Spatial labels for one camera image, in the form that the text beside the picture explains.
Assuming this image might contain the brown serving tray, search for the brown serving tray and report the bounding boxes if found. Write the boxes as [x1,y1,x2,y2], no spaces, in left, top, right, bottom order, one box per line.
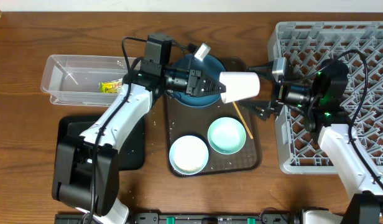
[160,56,263,178]

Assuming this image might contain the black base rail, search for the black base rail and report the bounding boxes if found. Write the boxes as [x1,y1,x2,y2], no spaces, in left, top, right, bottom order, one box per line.
[53,212,348,224]

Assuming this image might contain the light blue bowl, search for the light blue bowl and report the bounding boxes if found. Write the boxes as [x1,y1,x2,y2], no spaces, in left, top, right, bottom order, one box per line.
[168,135,209,175]

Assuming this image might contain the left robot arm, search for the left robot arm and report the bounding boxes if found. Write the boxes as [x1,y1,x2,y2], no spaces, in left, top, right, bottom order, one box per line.
[52,68,226,223]

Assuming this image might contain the dark blue plate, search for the dark blue plate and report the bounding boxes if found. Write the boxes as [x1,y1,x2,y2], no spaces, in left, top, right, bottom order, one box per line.
[167,54,225,108]

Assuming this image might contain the wooden chopstick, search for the wooden chopstick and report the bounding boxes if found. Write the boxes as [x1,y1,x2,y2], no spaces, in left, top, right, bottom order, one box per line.
[233,102,254,139]

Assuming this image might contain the grey dishwasher rack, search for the grey dishwasher rack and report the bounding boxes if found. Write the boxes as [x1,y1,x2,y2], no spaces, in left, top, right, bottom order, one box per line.
[267,22,383,174]

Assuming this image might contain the clear plastic waste bin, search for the clear plastic waste bin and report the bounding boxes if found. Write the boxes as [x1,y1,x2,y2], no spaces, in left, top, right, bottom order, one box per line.
[41,55,127,107]

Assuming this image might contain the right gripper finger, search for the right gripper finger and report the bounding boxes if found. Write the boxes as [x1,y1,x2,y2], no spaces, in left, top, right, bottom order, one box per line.
[238,100,272,121]
[247,61,274,81]

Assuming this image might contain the white pink paper cup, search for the white pink paper cup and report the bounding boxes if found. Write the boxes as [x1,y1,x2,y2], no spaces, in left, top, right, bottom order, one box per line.
[219,72,261,104]

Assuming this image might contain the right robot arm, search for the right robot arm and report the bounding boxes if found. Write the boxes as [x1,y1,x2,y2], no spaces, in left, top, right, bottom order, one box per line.
[240,58,383,223]

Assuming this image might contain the yellow green snack wrapper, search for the yellow green snack wrapper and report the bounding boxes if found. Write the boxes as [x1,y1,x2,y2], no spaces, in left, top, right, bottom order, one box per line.
[98,78,122,93]

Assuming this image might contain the black rectangular tray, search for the black rectangular tray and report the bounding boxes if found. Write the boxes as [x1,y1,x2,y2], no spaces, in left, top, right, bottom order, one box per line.
[57,114,145,171]

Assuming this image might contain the mint green bowl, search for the mint green bowl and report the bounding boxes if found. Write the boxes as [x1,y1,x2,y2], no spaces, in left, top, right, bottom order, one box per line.
[207,117,247,155]

